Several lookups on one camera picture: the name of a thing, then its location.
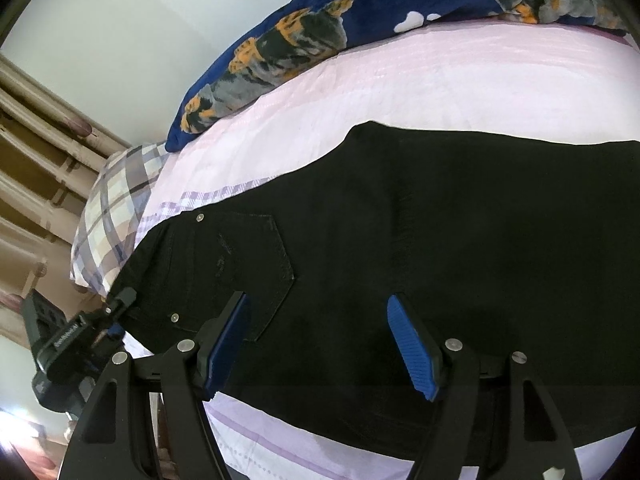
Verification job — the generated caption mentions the black pants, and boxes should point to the black pants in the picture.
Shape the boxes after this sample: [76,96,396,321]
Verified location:
[113,122,639,458]

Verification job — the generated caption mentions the plaid pillow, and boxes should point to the plaid pillow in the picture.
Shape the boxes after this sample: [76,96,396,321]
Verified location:
[70,143,168,297]

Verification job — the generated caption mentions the beige curtain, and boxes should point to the beige curtain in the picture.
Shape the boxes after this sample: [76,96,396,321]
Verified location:
[0,58,127,347]

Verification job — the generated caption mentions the pink purple bed sheet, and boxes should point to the pink purple bed sheet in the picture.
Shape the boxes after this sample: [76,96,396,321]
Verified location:
[138,22,639,479]

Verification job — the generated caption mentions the blue dog print blanket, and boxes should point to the blue dog print blanket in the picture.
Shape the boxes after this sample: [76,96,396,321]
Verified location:
[165,0,628,153]

